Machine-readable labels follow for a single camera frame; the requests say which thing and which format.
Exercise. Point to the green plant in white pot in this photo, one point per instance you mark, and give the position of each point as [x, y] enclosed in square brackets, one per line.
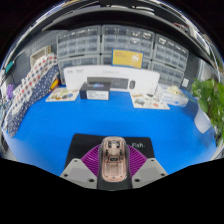
[206, 96]

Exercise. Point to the illustrated picture card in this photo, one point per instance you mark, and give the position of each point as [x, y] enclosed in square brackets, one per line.
[148, 101]
[62, 95]

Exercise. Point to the white plastic crate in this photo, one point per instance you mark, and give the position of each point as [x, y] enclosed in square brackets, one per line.
[40, 56]

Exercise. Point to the purple object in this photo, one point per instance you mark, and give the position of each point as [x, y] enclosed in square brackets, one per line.
[10, 91]

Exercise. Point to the teal tool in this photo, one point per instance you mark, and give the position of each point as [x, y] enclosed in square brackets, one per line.
[9, 66]

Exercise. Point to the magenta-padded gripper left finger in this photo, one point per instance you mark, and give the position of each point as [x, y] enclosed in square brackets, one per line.
[76, 173]

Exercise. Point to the long white keyboard box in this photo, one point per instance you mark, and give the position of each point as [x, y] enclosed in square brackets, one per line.
[146, 78]

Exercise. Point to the white blue glove box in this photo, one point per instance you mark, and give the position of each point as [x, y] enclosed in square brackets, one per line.
[171, 98]

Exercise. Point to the patterned polka dot cloth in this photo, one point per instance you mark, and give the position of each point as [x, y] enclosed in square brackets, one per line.
[30, 90]

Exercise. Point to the yellow and blue box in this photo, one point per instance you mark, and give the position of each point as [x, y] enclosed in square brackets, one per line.
[127, 59]

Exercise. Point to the black wall shelf unit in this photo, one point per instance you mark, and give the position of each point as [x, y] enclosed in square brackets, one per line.
[110, 15]

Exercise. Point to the black mouse pad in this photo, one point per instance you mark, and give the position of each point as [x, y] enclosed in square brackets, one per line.
[83, 141]

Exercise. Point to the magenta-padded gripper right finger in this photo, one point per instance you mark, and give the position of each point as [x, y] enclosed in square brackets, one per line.
[150, 172]

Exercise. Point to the transparent pink computer mouse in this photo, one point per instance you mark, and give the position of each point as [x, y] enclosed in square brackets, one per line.
[114, 160]

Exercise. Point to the small black box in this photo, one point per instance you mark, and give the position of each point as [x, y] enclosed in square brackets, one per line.
[95, 91]

